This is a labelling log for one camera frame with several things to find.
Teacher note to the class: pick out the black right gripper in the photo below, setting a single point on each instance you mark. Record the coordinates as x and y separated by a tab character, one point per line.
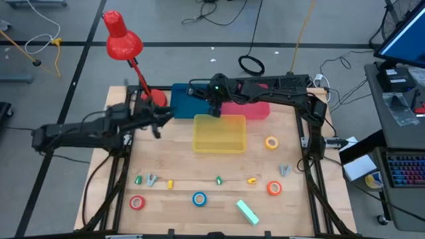
218	89

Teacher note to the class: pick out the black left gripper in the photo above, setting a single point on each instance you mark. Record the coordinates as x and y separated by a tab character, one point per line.
144	116

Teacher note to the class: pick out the green mini stapler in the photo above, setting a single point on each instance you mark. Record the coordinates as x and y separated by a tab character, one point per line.
138	180
219	180

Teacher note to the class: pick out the yellow mini stapler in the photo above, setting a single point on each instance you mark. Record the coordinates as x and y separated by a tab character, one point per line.
251	181
170	184

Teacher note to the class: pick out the mint green stapler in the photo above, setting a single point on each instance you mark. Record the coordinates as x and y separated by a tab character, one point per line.
247	212

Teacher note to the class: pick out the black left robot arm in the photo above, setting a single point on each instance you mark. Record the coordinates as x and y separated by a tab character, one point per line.
76	132

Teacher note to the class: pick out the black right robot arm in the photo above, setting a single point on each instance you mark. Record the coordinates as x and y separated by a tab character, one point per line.
282	94

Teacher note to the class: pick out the grey staple remover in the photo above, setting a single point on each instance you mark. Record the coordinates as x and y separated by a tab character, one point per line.
151	181
285	171

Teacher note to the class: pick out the red tape roll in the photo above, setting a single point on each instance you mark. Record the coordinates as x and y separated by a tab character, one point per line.
131	202

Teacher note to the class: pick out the orange tape roll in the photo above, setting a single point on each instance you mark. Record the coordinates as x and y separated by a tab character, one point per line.
269	188

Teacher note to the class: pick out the blue plastic tray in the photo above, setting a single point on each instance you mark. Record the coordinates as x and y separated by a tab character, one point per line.
181	106

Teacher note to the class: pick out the yellow translucent tray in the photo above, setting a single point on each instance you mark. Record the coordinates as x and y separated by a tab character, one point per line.
219	134

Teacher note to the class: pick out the pink plastic tray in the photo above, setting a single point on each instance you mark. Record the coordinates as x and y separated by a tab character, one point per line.
249	111

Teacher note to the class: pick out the black perforated box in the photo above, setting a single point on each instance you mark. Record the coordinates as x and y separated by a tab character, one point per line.
292	81

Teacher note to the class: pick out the red desk lamp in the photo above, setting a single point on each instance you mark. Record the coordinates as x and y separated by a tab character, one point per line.
123	43

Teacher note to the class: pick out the white power adapter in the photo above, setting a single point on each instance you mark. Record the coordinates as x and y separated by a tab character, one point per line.
318	78

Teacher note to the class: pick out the black power brick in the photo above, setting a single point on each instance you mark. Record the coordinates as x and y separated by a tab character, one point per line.
337	143

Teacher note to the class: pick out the white paper sheet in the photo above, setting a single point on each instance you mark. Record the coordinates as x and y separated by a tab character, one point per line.
351	141

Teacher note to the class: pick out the white box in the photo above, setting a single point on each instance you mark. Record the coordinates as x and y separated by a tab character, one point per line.
358	167

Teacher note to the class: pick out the grey floor bar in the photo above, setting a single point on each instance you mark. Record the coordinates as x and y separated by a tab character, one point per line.
15	78

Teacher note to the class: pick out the black floor stand foot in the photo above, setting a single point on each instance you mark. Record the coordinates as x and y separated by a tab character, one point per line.
5	111

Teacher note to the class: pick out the grey cart base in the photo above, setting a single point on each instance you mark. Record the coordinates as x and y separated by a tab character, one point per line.
33	3

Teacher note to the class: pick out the black mini computer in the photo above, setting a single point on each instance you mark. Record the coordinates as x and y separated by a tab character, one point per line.
395	79

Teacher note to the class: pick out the clear plastic bag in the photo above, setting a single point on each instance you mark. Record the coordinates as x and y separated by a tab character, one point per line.
400	109

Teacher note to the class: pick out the black caster wheel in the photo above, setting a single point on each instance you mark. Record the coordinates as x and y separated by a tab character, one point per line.
382	219

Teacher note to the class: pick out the backlit rainbow keyboard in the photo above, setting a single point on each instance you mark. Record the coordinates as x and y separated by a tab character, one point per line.
406	169

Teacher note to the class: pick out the computer monitor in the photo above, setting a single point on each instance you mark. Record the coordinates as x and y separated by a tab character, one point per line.
405	40

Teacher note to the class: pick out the black floor fan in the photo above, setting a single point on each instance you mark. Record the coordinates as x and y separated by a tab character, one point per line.
396	20

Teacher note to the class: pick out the small red object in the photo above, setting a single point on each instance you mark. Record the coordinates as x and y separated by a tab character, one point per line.
421	109

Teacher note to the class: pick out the dark grey keyboard desk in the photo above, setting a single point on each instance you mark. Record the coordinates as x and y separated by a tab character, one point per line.
408	206

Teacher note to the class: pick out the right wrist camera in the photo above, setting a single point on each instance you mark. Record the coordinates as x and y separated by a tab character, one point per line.
198	93

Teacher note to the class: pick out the black aluminium table frame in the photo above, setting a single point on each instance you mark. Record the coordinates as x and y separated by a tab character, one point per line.
131	94

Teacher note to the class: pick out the black table edge camera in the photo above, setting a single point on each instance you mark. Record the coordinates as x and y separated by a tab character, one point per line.
216	235

